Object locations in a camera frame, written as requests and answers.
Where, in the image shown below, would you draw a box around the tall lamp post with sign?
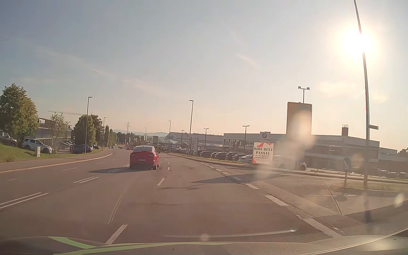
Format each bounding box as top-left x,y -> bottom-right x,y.
353,0 -> 379,190

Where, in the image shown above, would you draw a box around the red car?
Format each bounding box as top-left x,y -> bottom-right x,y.
129,145 -> 160,170

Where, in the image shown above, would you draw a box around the small young tree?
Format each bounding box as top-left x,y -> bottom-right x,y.
50,113 -> 71,149

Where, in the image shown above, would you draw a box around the grey industrial building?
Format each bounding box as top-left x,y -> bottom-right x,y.
0,112 -> 73,146

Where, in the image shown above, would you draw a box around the large green tree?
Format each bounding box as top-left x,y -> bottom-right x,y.
0,83 -> 40,139

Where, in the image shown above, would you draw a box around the grey hall building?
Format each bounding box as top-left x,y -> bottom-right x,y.
158,132 -> 224,150

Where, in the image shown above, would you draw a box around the car dealership building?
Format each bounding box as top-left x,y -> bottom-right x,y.
222,124 -> 408,170

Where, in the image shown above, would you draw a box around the tall advertising pylon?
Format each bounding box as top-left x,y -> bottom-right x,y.
286,102 -> 313,142

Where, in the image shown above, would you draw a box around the dark blue parked car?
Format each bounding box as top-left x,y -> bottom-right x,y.
70,144 -> 93,154

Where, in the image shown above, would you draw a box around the dark green tree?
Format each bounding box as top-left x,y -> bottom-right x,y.
73,114 -> 103,146

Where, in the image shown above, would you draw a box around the road markings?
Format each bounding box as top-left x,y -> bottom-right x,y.
0,152 -> 343,245

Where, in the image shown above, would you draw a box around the row of parked cars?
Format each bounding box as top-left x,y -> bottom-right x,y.
374,169 -> 408,183
161,147 -> 253,163

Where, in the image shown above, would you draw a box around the row of trees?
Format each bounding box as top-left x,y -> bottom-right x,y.
103,125 -> 141,147

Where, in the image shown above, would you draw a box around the white billboard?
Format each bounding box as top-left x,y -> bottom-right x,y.
252,142 -> 275,165

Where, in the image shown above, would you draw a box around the car's own bonnet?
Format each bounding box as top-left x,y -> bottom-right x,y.
0,217 -> 408,255

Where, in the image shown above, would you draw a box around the white parked car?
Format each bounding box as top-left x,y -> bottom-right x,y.
21,138 -> 53,154

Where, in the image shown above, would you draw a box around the dark grey parked car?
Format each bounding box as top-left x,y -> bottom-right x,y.
0,128 -> 18,147

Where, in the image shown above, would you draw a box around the grass verge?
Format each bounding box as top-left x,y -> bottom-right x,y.
328,179 -> 408,195

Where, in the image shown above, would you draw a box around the grey asphalt road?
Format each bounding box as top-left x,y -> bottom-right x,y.
0,147 -> 408,245

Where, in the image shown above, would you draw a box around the grey pavement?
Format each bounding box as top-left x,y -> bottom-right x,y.
0,150 -> 114,175

